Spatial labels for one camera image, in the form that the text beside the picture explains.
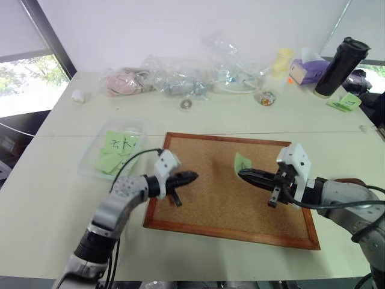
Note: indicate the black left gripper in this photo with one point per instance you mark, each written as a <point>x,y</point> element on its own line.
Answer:
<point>174,184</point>

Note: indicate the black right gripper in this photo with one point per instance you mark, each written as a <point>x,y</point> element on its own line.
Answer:
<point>284,180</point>

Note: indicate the small green sticky note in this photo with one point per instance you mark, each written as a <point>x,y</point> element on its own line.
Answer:
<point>242,162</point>

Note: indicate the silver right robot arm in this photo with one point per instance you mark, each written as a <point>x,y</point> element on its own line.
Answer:
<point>349,207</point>

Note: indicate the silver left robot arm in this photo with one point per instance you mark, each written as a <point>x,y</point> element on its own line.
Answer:
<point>112,207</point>

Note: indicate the plain green note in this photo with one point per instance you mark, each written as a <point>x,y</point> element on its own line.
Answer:
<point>106,162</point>
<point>127,165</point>

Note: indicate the large written green note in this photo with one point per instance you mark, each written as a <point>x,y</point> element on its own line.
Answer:
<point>120,141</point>

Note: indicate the clear round tray with pushpins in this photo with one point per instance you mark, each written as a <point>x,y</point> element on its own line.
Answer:
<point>266,97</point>

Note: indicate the clear plastic box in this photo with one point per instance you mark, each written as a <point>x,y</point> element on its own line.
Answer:
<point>90,162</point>

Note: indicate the purple tissue box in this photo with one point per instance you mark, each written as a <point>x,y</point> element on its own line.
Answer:
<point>309,70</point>

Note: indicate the wood-framed cork board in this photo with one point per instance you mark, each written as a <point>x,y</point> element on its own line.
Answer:
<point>216,210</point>

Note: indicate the plastic bag with grey contents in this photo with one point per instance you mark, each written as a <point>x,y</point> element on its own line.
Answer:
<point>180,81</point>

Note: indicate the plastic bag with pink contents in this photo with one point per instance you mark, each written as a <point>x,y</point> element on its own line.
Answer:
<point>123,81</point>

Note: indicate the folded green notes pile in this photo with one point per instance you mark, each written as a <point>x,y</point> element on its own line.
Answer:
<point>346,102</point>

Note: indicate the pale yellow cup stack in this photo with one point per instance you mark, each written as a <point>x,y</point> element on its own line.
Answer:
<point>282,60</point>

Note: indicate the black bag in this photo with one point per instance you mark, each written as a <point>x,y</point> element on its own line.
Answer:
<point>373,102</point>

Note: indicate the black travel tumbler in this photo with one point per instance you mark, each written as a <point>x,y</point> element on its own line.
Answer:
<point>340,66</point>

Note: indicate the dark cabinet beside table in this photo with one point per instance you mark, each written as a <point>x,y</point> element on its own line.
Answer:
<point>18,132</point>

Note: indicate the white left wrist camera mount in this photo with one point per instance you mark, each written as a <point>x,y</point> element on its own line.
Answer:
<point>165,164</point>

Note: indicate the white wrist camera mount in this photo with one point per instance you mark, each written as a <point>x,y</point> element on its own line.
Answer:
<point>296,158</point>
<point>165,164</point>

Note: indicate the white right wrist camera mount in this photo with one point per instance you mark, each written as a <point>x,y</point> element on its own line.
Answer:
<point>296,158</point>

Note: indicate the dark window frame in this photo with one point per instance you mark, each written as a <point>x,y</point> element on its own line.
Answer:
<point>51,33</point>

